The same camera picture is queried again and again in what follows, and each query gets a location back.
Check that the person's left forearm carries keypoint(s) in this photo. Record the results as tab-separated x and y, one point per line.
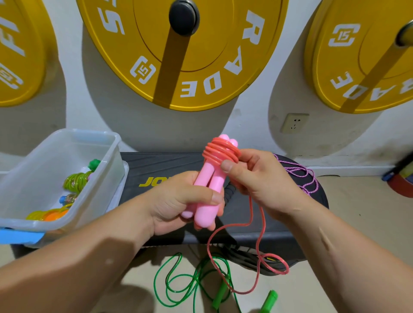
68	271

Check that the white wall socket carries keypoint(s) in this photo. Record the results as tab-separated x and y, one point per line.
295	123

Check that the person's right hand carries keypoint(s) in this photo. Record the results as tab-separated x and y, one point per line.
271	184

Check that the red fire extinguisher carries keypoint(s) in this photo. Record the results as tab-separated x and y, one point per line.
402	177

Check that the black plate peg cap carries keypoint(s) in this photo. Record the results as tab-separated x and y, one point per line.
184	17

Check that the blue plastic piece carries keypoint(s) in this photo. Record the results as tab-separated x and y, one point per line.
19	236

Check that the person's right forearm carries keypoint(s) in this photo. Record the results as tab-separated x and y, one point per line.
361	261

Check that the black aerobic step platform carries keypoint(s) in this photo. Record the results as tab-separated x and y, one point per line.
142	167

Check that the person's left hand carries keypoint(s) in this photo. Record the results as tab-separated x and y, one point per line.
177	203

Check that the translucent plastic lid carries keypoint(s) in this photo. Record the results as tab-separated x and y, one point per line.
119	190

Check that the large yellow weight plate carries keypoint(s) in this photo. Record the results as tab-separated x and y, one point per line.
226	61

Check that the clear plastic storage bin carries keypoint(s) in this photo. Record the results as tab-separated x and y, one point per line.
42	167

